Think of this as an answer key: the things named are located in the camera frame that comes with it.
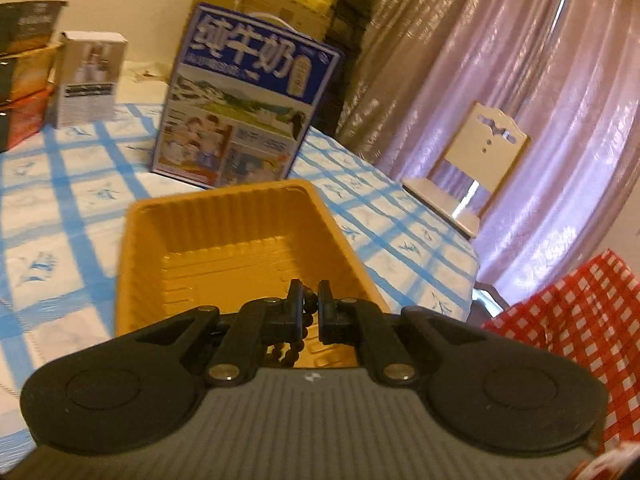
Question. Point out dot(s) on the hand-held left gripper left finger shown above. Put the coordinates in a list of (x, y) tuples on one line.
[(297, 310)]

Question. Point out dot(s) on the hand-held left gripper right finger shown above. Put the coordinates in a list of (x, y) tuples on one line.
[(326, 315)]

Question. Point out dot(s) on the yellow ribbed plastic tray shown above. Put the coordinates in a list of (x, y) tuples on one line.
[(225, 230)]

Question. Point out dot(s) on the white wooden chair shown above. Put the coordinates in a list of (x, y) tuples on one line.
[(475, 155)]

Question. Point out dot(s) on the blue milk carton box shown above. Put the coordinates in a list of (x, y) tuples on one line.
[(240, 85)]

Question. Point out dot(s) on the blue checkered tablecloth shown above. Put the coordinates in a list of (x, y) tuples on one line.
[(60, 200)]

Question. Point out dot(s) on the red checkered cloth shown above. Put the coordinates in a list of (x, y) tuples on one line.
[(590, 320)]

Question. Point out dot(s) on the pink patterned curtain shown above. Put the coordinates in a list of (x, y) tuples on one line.
[(500, 60)]

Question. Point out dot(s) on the small white printed box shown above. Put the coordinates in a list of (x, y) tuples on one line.
[(87, 80)]

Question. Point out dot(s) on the red instant noodle bowl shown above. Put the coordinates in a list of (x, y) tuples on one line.
[(22, 122)]

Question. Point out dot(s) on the black instant noodle bowl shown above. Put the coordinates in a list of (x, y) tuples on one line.
[(30, 25)]

